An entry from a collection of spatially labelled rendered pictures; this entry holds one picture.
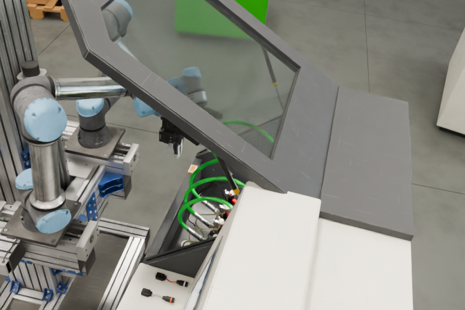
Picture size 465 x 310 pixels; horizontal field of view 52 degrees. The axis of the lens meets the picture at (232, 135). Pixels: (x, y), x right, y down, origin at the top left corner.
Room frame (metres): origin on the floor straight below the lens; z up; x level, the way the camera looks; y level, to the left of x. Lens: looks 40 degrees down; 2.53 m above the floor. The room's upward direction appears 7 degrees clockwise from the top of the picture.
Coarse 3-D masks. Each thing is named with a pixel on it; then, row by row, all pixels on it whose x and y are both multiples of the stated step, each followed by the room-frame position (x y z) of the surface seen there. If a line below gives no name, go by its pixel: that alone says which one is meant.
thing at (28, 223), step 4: (24, 208) 1.12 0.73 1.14; (24, 212) 1.12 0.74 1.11; (28, 212) 1.11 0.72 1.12; (24, 216) 1.11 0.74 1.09; (28, 216) 1.11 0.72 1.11; (24, 220) 1.11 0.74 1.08; (28, 220) 1.10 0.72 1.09; (32, 220) 1.10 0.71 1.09; (24, 224) 1.10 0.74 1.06; (28, 224) 1.10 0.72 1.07; (32, 224) 1.09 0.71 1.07; (28, 228) 1.09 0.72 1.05; (32, 228) 1.09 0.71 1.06; (36, 228) 1.09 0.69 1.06
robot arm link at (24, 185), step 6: (30, 168) 1.20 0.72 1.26; (24, 174) 1.17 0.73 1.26; (30, 174) 1.17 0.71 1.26; (18, 180) 1.13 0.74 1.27; (24, 180) 1.14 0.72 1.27; (30, 180) 1.14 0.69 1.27; (18, 186) 1.12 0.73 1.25; (24, 186) 1.11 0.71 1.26; (30, 186) 1.11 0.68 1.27; (18, 192) 1.13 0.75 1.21; (24, 192) 1.10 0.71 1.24; (30, 192) 1.10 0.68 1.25; (24, 198) 1.09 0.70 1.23; (24, 204) 1.08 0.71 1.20
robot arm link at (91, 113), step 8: (80, 104) 1.62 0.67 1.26; (88, 104) 1.62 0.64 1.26; (96, 104) 1.63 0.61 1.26; (104, 104) 1.68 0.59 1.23; (80, 112) 1.61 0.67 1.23; (88, 112) 1.60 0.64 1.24; (96, 112) 1.62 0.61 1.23; (104, 112) 1.66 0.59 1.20; (80, 120) 1.61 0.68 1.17; (88, 120) 1.60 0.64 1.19; (96, 120) 1.61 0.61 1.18; (104, 120) 1.66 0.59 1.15; (88, 128) 1.60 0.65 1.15; (96, 128) 1.61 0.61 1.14
